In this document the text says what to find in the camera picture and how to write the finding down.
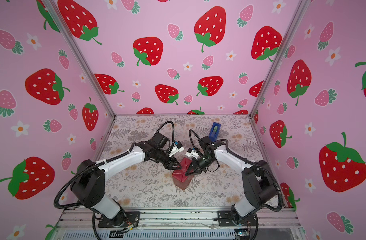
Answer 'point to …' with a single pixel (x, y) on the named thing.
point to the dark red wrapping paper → (179, 176)
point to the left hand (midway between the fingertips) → (180, 165)
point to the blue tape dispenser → (214, 131)
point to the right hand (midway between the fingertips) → (186, 174)
